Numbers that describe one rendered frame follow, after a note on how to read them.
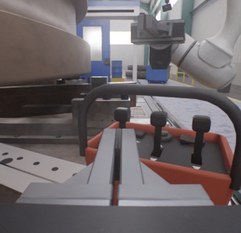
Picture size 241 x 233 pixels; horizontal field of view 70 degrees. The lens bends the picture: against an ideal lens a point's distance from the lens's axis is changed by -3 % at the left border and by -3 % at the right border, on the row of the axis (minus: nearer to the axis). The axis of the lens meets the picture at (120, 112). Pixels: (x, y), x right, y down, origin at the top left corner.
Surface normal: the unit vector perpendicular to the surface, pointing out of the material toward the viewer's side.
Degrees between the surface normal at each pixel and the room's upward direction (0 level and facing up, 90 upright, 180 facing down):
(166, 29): 90
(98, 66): 90
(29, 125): 71
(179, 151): 0
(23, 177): 0
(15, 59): 90
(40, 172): 0
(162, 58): 90
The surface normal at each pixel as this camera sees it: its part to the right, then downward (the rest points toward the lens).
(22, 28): 0.95, 0.08
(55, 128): 0.00, -0.07
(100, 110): 0.00, 0.25
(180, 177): -0.38, 0.35
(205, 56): -0.42, 0.14
